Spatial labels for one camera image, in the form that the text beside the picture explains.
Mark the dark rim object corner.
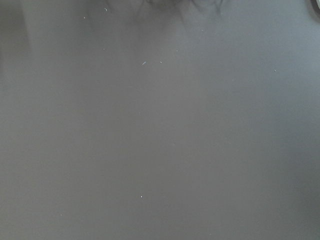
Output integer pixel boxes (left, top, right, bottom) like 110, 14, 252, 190
310, 0, 320, 18

